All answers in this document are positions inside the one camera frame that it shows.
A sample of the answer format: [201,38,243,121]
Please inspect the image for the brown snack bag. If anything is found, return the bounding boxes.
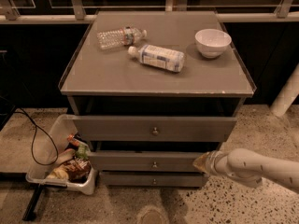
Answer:
[48,158,92,182]

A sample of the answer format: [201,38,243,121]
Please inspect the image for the grey drawer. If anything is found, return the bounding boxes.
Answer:
[73,116,236,142]
[88,151,201,173]
[100,171,208,188]

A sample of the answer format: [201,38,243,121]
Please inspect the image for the metal railing frame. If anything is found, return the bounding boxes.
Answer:
[0,0,299,23]

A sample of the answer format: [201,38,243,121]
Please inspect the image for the grey drawer cabinet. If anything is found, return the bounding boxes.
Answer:
[58,10,258,189]

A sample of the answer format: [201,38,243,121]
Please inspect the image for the white cylindrical post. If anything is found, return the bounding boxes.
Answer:
[270,64,299,117]

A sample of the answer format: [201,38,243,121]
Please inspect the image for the grey bottom drawer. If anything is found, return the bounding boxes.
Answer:
[100,171,208,188]

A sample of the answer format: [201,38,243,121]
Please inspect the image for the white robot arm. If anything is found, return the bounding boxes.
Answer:
[192,148,299,193]

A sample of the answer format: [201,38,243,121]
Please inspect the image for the green snack bag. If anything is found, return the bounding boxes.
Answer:
[75,145,89,160]

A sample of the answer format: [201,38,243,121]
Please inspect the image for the grey top drawer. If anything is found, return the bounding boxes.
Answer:
[73,116,236,142]

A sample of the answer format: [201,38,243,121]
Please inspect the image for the black cable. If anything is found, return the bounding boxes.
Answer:
[0,93,60,166]

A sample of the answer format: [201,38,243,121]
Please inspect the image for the clear plastic snack bin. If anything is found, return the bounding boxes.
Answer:
[26,114,97,195]

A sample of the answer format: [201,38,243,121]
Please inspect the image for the clear crushed water bottle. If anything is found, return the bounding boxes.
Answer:
[97,26,147,49]

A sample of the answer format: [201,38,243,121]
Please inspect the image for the white labelled plastic bottle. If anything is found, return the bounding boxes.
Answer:
[128,44,185,73]

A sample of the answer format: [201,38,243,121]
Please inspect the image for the white ceramic bowl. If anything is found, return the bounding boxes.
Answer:
[194,29,232,59]

